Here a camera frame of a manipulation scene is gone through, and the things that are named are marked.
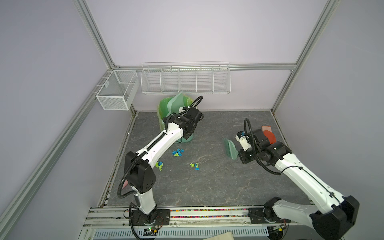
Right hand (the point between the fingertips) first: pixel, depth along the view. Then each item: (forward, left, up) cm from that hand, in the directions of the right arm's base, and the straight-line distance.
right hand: (241, 154), depth 78 cm
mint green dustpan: (+20, +35, +18) cm, 44 cm away
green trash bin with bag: (+27, +45, +6) cm, 53 cm away
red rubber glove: (+28, -28, -17) cm, 43 cm away
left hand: (+13, +41, +14) cm, 45 cm away
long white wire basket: (+50, +30, +14) cm, 60 cm away
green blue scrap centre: (+1, +24, -16) cm, 29 cm away
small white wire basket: (+45, +77, +9) cm, 90 cm away
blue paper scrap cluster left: (+10, +36, -15) cm, 40 cm away
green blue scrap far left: (+1, +47, -15) cm, 49 cm away
